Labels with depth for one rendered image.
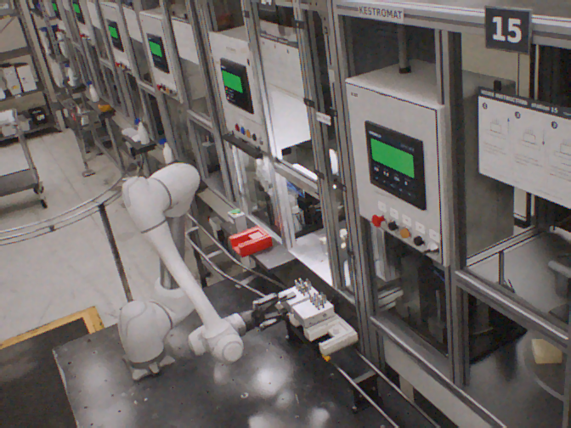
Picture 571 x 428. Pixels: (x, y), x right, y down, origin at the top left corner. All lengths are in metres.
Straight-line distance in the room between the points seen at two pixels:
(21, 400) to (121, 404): 1.46
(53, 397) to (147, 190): 1.93
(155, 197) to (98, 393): 0.87
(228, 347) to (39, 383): 2.06
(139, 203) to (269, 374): 0.84
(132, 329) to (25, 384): 1.61
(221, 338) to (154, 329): 0.48
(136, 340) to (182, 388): 0.26
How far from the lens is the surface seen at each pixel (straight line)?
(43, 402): 3.92
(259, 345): 2.69
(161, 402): 2.56
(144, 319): 2.59
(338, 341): 2.32
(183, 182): 2.34
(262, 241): 2.86
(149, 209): 2.25
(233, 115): 2.89
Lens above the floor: 2.32
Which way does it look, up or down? 27 degrees down
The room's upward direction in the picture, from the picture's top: 9 degrees counter-clockwise
